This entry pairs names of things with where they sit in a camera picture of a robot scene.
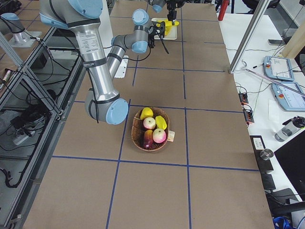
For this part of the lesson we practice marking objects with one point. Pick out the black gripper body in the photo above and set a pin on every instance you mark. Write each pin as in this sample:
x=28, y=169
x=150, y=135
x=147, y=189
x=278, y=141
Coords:
x=171, y=10
x=156, y=29

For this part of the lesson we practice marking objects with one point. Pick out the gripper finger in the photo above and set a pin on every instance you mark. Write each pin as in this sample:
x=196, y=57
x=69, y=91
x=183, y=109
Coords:
x=171, y=16

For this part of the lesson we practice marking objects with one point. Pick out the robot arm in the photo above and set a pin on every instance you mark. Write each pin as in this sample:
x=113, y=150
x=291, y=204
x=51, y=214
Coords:
x=158, y=5
x=82, y=17

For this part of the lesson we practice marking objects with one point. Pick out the white rectangular plate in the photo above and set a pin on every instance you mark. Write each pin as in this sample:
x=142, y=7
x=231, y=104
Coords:
x=172, y=35

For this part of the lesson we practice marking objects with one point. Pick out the brown wicker basket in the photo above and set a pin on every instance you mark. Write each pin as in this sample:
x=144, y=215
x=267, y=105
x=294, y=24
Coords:
x=138, y=130

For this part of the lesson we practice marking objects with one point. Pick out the paper basket tag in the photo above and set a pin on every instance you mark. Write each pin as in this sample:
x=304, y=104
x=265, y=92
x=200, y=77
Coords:
x=171, y=135

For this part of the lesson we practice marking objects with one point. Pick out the red cylinder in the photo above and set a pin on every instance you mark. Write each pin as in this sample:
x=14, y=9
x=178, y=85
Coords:
x=224, y=5

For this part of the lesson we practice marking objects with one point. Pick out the yellow lemon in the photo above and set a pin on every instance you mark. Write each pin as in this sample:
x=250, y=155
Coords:
x=146, y=112

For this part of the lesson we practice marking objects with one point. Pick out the yellow green star fruit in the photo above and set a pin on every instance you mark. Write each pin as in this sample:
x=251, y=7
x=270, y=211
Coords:
x=160, y=122

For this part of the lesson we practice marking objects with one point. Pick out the pink white apple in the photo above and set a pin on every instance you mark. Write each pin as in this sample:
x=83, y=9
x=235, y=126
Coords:
x=159, y=135

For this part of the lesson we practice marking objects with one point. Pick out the dark red mango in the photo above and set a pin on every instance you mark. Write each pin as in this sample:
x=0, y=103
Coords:
x=148, y=138

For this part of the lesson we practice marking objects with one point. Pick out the far teach pendant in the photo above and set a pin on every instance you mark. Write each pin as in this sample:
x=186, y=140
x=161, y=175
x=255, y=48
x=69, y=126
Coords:
x=278, y=68

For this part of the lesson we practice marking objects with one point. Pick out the teach pendant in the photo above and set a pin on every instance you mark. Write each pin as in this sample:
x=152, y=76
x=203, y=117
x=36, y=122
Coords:
x=287, y=97
x=278, y=68

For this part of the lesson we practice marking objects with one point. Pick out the near teach pendant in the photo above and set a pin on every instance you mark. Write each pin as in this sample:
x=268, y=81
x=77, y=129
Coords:
x=287, y=97

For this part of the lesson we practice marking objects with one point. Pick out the steel cup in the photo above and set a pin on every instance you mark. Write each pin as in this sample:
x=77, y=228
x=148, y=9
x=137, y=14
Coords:
x=266, y=154

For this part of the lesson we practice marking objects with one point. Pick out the clear water bottle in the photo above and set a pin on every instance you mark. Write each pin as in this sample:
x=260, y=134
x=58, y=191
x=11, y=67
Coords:
x=291, y=127

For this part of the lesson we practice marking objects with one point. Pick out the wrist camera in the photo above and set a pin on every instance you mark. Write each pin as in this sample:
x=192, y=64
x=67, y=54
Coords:
x=160, y=29

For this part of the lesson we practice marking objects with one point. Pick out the white pedestal column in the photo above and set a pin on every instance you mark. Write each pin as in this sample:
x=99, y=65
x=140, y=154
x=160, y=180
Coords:
x=119, y=69

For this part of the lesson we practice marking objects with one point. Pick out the aluminium frame post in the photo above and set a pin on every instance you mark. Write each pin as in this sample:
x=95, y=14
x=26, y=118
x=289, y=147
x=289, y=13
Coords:
x=255, y=20

